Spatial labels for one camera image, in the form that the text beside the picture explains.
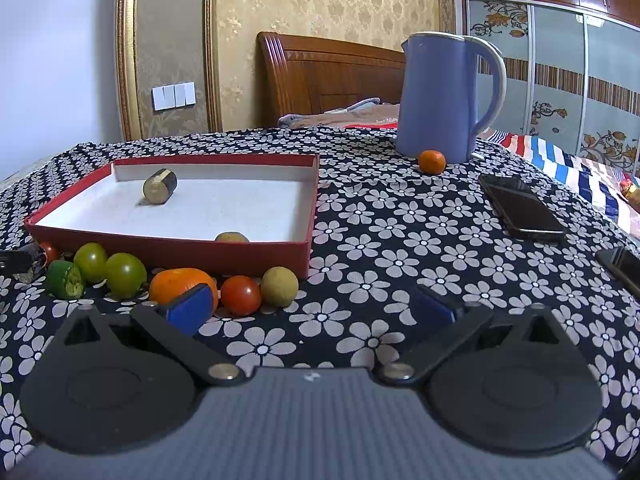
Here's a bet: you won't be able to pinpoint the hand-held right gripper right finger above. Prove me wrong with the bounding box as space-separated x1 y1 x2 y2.
377 284 568 386

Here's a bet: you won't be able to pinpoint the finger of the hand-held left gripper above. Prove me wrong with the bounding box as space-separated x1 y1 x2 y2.
0 250 32 274

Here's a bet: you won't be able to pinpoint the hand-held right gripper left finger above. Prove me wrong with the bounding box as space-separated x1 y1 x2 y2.
52 282 246 386

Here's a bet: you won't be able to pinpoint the dark cylinder vegetable piece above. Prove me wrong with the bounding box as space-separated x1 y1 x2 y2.
17 244 49 283

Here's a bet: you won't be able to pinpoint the large orange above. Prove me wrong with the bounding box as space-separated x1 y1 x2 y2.
149 268 219 317

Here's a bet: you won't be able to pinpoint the green pepper piece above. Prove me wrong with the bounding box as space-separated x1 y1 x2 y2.
46 260 86 301

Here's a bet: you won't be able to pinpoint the green tomato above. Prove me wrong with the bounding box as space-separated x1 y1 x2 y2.
74 242 109 283
105 253 148 300

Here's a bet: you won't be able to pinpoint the red cardboard box tray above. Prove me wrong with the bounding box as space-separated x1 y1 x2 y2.
24 154 321 281

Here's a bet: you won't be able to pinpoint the black floral tablecloth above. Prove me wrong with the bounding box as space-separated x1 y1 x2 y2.
0 126 640 480

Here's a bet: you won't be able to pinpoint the dark cylinder piece yellow streak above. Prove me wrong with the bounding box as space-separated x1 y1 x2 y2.
142 168 179 206

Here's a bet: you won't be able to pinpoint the black smartphone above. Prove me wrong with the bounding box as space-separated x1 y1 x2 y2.
478 174 567 241
595 246 640 301

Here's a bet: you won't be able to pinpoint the small mandarin orange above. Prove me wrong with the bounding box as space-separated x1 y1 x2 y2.
418 149 447 175

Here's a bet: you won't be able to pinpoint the striped blanket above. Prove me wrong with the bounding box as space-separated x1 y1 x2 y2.
477 129 640 238

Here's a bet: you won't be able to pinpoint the blue electric kettle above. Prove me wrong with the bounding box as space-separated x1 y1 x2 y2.
396 31 507 165

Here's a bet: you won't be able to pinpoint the crumpled clothes on bed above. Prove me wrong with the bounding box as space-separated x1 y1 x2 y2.
277 99 401 129

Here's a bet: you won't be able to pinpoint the red yellow object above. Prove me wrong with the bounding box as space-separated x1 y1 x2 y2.
619 172 640 208

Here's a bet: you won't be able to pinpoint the wooden bed headboard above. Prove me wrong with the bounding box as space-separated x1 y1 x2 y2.
256 31 407 117

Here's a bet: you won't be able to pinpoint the floral sliding door wardrobe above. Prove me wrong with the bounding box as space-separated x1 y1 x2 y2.
456 0 640 177

